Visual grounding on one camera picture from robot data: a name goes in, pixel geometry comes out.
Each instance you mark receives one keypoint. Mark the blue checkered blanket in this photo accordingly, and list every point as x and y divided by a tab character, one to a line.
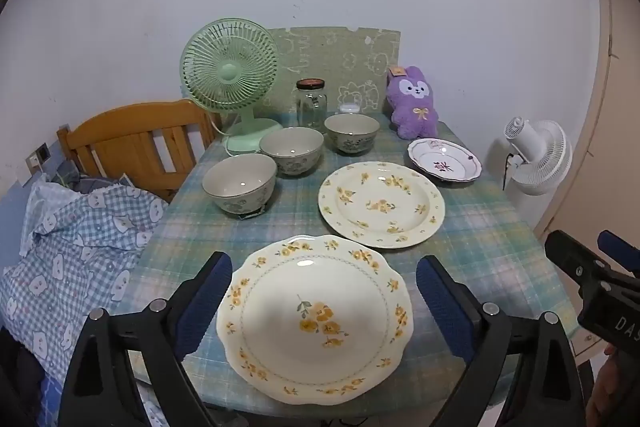
75	247

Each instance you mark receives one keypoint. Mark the cream floral ceramic bowl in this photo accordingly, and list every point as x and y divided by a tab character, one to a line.
351	129
240	179
291	147

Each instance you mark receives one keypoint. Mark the beige door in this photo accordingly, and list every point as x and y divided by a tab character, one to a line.
617	107

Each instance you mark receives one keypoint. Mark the glass jar with dark lid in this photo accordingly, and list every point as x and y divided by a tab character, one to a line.
311	107

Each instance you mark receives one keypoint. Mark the green desk fan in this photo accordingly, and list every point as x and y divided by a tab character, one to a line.
230	72

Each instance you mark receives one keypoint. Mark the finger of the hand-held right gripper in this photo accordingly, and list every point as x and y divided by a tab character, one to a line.
575	257
622	254

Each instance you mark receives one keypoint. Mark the green printed wall mat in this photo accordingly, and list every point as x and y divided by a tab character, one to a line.
345	57

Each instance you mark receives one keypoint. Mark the white plate with red flower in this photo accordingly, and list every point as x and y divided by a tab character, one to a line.
442	157

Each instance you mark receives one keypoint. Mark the cotton swab container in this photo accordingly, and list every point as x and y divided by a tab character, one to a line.
349	109

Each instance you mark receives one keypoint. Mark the dark striped cloth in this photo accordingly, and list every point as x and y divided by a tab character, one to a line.
75	179

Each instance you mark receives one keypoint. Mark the person's right hand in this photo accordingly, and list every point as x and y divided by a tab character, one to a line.
617	387

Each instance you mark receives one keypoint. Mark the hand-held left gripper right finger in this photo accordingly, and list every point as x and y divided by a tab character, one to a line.
442	307

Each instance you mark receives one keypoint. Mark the wooden bed headboard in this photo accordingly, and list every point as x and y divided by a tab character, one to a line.
130	137

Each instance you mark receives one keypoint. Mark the white standing fan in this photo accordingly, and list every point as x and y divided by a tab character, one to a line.
542	157

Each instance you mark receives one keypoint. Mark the round yellow floral plate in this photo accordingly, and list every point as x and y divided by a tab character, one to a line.
380	192

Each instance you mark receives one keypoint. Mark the wall socket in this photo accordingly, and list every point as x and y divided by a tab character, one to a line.
37	155

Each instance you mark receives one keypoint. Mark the purple plush bunny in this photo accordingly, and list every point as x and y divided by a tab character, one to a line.
412	107

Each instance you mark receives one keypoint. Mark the scalloped yellow floral plate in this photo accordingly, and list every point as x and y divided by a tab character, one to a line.
310	287

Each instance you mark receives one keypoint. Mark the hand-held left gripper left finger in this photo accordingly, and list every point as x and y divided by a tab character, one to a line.
205	302

